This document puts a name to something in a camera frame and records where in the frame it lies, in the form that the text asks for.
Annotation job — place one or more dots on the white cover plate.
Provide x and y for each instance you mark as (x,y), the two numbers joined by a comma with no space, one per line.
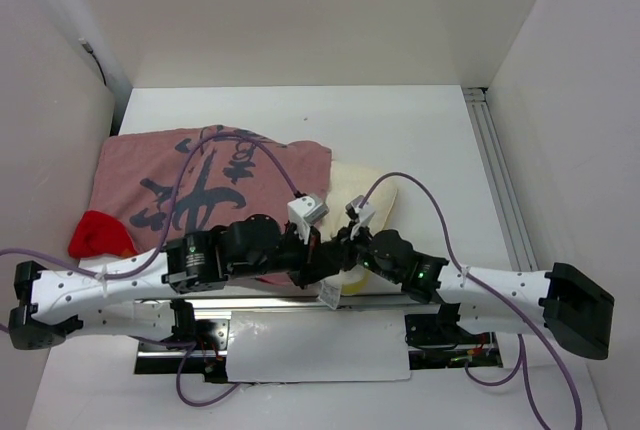
(317,346)

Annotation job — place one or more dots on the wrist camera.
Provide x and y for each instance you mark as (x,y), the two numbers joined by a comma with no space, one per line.
(307,210)
(359,212)

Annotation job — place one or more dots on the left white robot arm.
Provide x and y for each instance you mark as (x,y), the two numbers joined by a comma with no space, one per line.
(140,296)

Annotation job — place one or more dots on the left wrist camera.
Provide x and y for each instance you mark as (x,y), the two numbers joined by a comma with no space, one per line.
(307,210)

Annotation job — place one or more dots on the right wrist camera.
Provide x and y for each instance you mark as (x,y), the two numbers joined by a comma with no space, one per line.
(359,212)

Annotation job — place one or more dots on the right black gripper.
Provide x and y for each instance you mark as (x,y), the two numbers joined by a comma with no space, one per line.
(345,241)

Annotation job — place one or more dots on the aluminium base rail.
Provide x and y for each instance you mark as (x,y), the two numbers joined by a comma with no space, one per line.
(428,347)

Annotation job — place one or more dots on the red patterned pillowcase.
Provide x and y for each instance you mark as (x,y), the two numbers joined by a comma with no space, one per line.
(193,179)

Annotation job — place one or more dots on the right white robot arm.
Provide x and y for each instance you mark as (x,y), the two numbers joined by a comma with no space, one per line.
(561,303)

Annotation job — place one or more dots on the right aluminium side rail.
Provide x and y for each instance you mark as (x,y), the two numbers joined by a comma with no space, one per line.
(515,234)

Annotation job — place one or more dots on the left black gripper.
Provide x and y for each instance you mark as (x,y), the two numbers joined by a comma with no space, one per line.
(313,262)

